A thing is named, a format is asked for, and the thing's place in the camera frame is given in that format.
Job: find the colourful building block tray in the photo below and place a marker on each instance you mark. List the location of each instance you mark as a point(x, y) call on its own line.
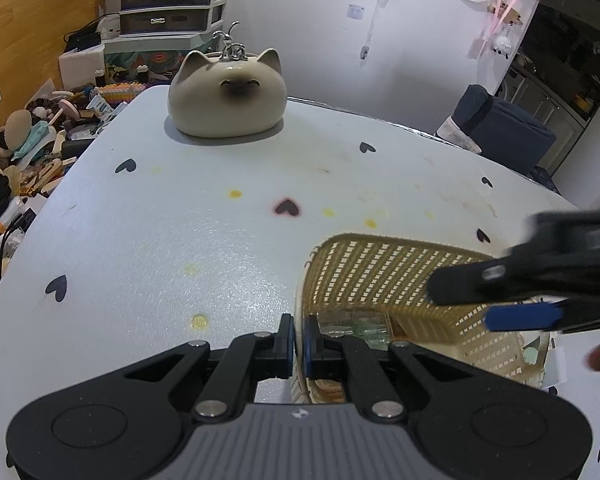
point(120, 94)

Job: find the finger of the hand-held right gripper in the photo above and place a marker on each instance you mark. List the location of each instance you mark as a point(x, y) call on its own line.
point(525, 317)
point(470, 285)

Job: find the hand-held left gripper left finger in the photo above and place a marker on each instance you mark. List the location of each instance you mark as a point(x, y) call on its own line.
point(287, 345)

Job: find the small white wall plate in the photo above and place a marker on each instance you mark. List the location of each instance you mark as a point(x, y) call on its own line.
point(355, 11)

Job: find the white storage box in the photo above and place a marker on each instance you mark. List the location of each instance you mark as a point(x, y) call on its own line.
point(80, 67)

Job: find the beige plush toy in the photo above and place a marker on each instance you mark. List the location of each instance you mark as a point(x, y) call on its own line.
point(12, 130)

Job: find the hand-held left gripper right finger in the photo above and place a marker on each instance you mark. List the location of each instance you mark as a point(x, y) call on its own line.
point(310, 347)

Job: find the beige woven plastic basket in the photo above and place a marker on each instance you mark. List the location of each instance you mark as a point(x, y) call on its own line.
point(375, 270)

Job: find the white plush wall ornament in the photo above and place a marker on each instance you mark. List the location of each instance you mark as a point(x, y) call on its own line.
point(503, 44)

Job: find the colourful printed box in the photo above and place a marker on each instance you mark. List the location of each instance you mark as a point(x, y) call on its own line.
point(145, 62)

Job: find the cat-shaped ceramic jar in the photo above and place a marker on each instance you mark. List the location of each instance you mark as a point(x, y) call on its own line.
point(225, 100)

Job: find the dark blue chair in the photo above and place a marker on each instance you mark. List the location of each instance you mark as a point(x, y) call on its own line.
point(505, 130)

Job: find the silver bicycle figurine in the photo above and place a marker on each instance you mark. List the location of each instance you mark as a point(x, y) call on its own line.
point(230, 42)

